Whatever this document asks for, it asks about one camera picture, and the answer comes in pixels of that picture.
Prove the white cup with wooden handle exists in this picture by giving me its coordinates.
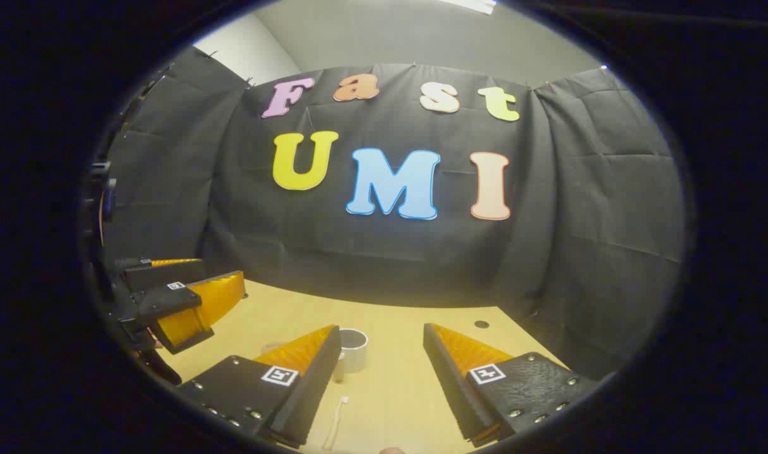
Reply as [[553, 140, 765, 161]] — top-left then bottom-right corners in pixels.
[[334, 328, 369, 383]]

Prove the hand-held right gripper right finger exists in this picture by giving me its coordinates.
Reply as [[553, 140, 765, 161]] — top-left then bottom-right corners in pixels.
[[422, 323, 602, 449]]

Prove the black backdrop cloth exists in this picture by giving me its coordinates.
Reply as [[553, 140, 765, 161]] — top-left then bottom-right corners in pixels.
[[103, 47, 686, 379]]

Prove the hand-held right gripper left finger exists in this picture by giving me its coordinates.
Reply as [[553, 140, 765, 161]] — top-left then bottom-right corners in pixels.
[[175, 324, 343, 450]]

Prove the ceiling light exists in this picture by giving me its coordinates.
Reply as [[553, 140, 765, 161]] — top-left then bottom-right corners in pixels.
[[438, 0, 498, 15]]

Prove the beige toothbrush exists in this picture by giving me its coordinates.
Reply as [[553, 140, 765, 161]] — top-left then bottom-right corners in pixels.
[[321, 395, 351, 450]]

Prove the wooden desktop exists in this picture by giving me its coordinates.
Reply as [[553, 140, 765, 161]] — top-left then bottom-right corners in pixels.
[[154, 279, 574, 453]]

